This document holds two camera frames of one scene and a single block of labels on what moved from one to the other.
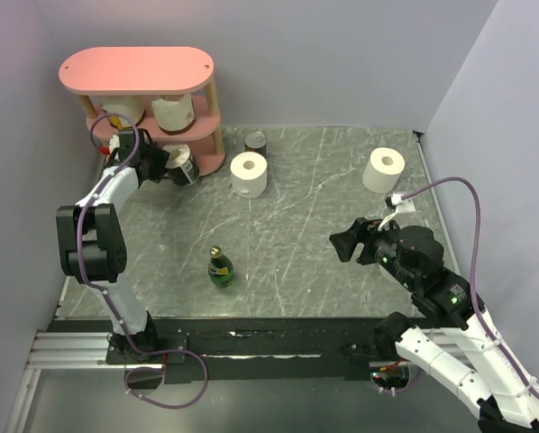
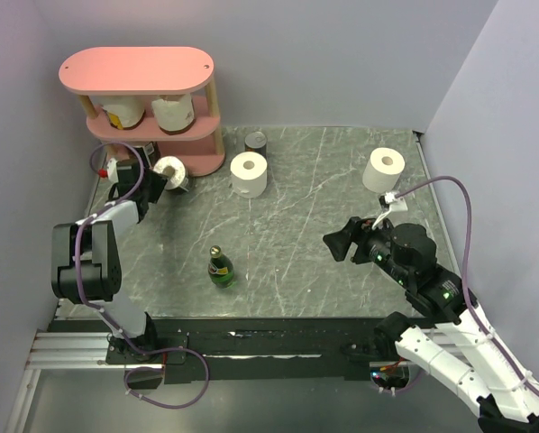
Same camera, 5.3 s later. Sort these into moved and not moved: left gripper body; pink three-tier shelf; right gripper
Moved: left gripper body
Not moved: pink three-tier shelf; right gripper
